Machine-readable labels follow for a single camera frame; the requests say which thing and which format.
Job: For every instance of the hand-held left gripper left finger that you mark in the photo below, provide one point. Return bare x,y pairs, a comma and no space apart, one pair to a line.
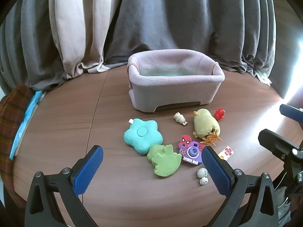
87,170

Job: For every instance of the blue packet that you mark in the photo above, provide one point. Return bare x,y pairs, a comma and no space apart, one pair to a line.
26,118

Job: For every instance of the yellow chick plush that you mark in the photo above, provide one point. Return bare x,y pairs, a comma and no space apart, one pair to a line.
204,123

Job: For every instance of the green plush leaf toy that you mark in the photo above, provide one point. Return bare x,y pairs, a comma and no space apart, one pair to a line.
165,163

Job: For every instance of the teal flower cushion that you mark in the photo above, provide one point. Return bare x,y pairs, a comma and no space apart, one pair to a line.
142,134

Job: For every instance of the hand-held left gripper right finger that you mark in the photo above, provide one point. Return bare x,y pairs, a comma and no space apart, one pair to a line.
217,172

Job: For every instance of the pink fabric basket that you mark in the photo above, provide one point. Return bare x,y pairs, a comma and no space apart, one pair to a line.
165,92

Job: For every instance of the purple toy camera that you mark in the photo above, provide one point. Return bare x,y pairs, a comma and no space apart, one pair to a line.
191,152

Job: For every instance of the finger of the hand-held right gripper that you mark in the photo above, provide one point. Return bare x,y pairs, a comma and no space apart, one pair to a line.
290,110
277,141

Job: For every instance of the white sheer curtain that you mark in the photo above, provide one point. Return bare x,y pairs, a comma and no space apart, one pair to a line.
264,78

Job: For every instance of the beige curtain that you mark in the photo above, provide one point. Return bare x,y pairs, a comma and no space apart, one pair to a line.
78,28

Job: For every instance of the small pink card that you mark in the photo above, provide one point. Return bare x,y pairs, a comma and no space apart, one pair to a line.
227,152

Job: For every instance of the brown plaid cloth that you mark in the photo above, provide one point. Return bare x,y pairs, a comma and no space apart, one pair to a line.
11,123

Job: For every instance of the small beige bear figurine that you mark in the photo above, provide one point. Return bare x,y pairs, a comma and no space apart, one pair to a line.
178,117

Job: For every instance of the small red toy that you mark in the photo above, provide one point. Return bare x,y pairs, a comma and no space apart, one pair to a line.
219,113

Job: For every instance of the grey curtain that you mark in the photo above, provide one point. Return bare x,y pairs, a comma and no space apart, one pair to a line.
177,16
30,52

